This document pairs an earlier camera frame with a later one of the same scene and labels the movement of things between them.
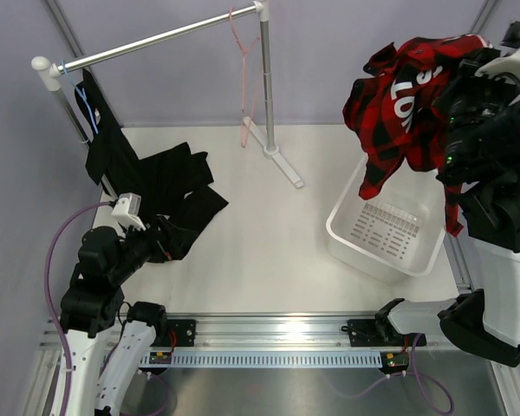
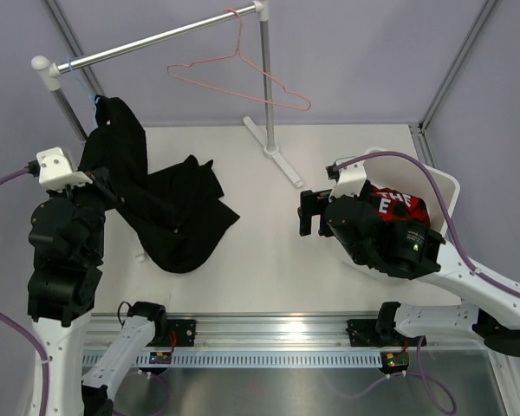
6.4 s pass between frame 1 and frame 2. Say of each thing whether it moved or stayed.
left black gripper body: moved
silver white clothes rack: stayed
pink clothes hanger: moved
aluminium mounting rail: stayed
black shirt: moved
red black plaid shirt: moved
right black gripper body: moved
